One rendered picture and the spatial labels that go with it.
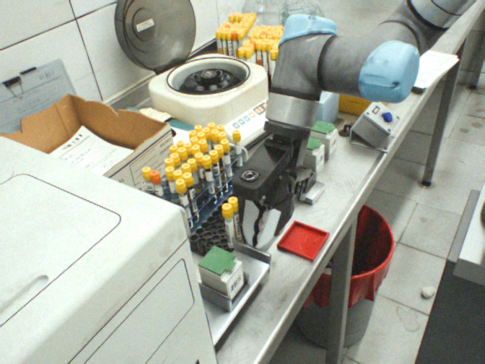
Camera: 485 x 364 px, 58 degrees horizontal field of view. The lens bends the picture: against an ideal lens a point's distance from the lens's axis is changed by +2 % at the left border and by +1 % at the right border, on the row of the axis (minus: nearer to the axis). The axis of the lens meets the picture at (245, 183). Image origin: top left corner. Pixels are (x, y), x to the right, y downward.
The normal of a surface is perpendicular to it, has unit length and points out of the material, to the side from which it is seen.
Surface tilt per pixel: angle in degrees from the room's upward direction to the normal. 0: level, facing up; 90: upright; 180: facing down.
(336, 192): 0
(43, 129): 87
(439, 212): 0
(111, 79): 90
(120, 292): 90
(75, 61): 90
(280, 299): 0
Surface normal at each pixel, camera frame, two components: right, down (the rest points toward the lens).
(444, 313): -0.53, 0.56
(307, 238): -0.07, -0.78
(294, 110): -0.07, 0.21
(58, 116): 0.83, 0.27
